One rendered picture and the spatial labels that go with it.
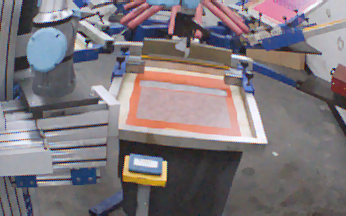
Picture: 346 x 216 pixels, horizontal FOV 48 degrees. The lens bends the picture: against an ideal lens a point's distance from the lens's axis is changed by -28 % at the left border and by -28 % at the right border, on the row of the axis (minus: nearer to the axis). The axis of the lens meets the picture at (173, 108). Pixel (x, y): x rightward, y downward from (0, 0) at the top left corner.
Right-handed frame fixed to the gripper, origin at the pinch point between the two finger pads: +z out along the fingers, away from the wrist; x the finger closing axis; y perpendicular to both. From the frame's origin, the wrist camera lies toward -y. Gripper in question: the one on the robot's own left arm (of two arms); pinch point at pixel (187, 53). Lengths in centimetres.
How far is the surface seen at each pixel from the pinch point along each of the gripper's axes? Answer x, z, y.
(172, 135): 58, 10, 4
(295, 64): -398, 100, -177
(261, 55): -398, 100, -119
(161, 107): 28.4, 13.5, 8.1
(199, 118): 34.4, 13.5, -5.7
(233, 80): 0.4, 8.6, -21.3
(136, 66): 0.5, 8.1, 20.3
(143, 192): 77, 23, 11
